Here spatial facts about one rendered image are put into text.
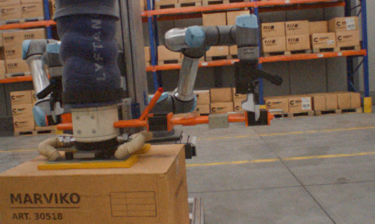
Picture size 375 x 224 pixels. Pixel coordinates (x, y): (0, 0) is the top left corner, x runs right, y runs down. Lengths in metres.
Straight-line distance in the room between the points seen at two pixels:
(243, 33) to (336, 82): 9.38
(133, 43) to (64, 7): 0.83
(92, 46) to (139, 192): 0.51
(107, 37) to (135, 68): 0.78
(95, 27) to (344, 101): 8.38
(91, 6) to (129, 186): 0.61
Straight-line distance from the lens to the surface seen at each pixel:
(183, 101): 1.77
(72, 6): 1.19
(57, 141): 1.33
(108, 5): 1.22
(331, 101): 9.06
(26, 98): 9.67
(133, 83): 1.97
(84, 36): 1.18
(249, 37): 1.13
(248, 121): 1.14
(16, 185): 1.24
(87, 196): 1.13
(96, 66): 1.17
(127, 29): 1.99
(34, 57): 2.02
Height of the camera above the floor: 1.38
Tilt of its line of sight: 5 degrees down
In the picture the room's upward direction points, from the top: 4 degrees counter-clockwise
